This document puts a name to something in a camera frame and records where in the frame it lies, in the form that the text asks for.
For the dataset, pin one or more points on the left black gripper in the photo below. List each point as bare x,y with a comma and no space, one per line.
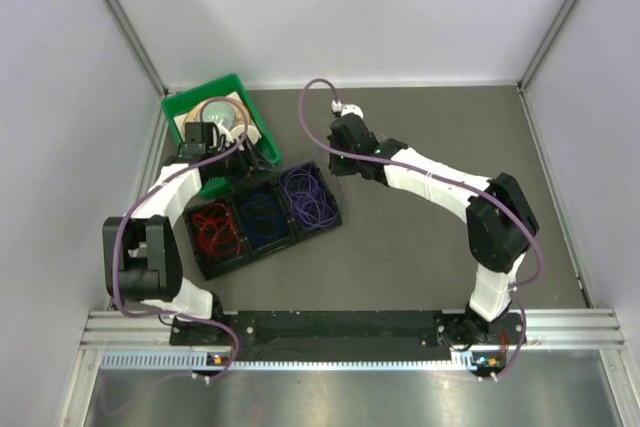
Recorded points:
248,164

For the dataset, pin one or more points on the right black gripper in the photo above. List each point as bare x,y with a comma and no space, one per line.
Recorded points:
337,170

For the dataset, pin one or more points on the black two-compartment tray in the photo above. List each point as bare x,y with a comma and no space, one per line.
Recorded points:
270,214

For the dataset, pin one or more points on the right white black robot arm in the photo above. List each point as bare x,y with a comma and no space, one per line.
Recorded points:
499,221

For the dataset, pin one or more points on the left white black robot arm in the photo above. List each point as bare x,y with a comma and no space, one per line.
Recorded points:
143,268

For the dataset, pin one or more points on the black mug with beige inside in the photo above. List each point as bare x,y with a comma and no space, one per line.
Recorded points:
252,133

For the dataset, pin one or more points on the green plastic bin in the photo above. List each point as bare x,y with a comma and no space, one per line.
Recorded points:
218,89

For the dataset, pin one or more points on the teal glass bowl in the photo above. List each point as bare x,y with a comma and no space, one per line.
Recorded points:
218,112

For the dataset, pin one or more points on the wooden round plate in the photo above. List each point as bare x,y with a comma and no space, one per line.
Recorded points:
231,115

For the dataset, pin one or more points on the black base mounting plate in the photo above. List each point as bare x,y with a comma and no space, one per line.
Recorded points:
366,335

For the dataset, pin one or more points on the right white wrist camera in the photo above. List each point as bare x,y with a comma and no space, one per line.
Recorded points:
340,109

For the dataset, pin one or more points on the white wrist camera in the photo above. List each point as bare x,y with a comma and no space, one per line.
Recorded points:
225,138
340,109

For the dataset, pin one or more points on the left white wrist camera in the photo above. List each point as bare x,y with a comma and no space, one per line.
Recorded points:
225,138

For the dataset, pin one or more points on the right aluminium corner post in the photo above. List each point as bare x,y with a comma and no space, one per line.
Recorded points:
553,32

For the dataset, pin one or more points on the aluminium corner post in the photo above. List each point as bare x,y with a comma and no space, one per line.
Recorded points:
135,45
553,32

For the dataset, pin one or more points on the white slotted cable duct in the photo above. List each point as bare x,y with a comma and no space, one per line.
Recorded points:
213,362

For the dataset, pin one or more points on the left aluminium corner post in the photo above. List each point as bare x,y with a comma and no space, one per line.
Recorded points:
135,45

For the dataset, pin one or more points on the aluminium frame rail front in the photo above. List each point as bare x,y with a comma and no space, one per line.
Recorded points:
547,329

